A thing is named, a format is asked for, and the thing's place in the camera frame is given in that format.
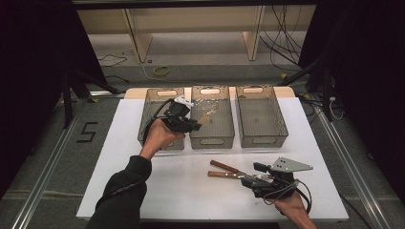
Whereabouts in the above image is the person's left hand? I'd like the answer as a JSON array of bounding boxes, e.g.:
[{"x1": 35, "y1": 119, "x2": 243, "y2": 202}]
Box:
[{"x1": 139, "y1": 118, "x2": 186, "y2": 160}]

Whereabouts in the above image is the bundle of black cables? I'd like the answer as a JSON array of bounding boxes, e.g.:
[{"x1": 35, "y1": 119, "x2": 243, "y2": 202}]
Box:
[{"x1": 259, "y1": 5, "x2": 304, "y2": 67}]

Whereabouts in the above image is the aluminium floor rail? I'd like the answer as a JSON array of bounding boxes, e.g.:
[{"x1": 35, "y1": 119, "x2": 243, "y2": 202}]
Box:
[
  {"x1": 11, "y1": 91, "x2": 119, "y2": 229},
  {"x1": 313, "y1": 104, "x2": 394, "y2": 229}
]

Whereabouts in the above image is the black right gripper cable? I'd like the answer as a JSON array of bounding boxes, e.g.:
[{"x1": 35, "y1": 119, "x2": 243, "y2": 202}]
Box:
[{"x1": 263, "y1": 178, "x2": 313, "y2": 215}]

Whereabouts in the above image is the white floor cable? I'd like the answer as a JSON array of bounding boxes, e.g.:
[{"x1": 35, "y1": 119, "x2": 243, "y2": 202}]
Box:
[{"x1": 137, "y1": 59, "x2": 193, "y2": 86}]

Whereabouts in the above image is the black tripod stand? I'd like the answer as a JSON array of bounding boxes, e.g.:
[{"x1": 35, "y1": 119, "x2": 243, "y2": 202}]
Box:
[
  {"x1": 276, "y1": 56, "x2": 336, "y2": 122},
  {"x1": 61, "y1": 67, "x2": 119, "y2": 129}
]

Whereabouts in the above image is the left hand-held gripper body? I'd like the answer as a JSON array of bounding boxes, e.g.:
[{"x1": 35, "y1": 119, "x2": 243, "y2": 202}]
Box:
[{"x1": 162, "y1": 94, "x2": 195, "y2": 132}]

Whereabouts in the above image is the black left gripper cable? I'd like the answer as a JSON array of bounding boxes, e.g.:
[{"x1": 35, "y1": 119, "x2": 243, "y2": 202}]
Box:
[{"x1": 142, "y1": 98, "x2": 176, "y2": 145}]

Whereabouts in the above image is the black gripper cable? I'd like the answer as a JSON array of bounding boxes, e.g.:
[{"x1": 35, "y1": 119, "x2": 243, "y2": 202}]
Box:
[
  {"x1": 263, "y1": 178, "x2": 313, "y2": 215},
  {"x1": 142, "y1": 98, "x2": 176, "y2": 145}
]

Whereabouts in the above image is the thin black floor cable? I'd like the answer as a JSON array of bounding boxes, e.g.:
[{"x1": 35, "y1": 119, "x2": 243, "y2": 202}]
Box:
[{"x1": 97, "y1": 53, "x2": 129, "y2": 84}]

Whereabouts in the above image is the black curtain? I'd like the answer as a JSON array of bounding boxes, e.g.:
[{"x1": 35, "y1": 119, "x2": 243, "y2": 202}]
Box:
[
  {"x1": 298, "y1": 0, "x2": 405, "y2": 192},
  {"x1": 0, "y1": 0, "x2": 107, "y2": 199}
]

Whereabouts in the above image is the short white cable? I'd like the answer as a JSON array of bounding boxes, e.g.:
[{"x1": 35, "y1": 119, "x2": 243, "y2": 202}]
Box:
[{"x1": 329, "y1": 95, "x2": 346, "y2": 121}]

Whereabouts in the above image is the smoky clear plastic bin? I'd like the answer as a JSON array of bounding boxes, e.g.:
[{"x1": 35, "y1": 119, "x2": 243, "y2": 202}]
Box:
[
  {"x1": 189, "y1": 85, "x2": 236, "y2": 150},
  {"x1": 235, "y1": 84, "x2": 289, "y2": 149},
  {"x1": 138, "y1": 88, "x2": 186, "y2": 151}
]

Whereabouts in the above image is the yellow tape roll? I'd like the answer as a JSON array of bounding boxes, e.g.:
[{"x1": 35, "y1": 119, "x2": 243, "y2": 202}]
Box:
[{"x1": 153, "y1": 65, "x2": 171, "y2": 77}]

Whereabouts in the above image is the knife with dark wooden handle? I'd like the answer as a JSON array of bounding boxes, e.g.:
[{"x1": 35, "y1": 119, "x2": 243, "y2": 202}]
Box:
[{"x1": 209, "y1": 159, "x2": 257, "y2": 178}]

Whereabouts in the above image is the person's right hand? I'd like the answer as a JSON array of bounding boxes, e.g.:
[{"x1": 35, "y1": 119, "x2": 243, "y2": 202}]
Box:
[{"x1": 273, "y1": 191, "x2": 312, "y2": 221}]

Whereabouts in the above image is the light wooden desk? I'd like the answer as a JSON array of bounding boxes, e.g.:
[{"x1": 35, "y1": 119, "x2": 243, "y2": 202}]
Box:
[{"x1": 75, "y1": 4, "x2": 317, "y2": 63}]

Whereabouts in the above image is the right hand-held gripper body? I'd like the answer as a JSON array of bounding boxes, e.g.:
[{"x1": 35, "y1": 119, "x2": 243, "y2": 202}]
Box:
[{"x1": 252, "y1": 156, "x2": 314, "y2": 198}]

